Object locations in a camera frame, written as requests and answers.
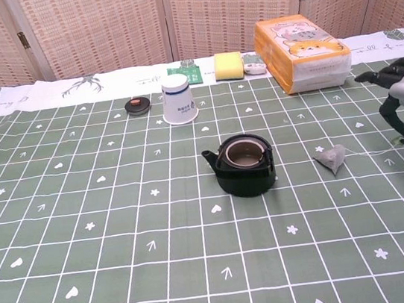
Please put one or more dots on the black teapot lid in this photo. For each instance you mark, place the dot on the black teapot lid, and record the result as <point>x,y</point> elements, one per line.
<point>138,107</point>

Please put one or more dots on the woven folding screen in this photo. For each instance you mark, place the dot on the woven folding screen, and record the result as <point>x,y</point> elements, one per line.
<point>101,26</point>

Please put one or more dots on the green grid tablecloth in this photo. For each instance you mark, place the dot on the green grid tablecloth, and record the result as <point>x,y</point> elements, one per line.
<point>122,226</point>

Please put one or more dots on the black teapot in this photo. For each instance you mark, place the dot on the black teapot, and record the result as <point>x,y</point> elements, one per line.
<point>246,183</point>

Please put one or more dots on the orange cat tissue pack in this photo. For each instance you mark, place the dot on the orange cat tissue pack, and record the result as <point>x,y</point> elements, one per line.
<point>305,57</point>

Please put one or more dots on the green circuit board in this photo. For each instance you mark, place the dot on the green circuit board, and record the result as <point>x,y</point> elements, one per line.
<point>194,75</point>

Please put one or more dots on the yellow sponge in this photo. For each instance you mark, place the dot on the yellow sponge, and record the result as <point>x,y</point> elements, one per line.
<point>228,65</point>

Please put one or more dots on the small white green packet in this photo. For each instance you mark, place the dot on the small white green packet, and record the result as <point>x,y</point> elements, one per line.
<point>254,65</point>

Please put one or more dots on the white paper cup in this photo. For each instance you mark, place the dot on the white paper cup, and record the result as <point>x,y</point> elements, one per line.
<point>179,102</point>

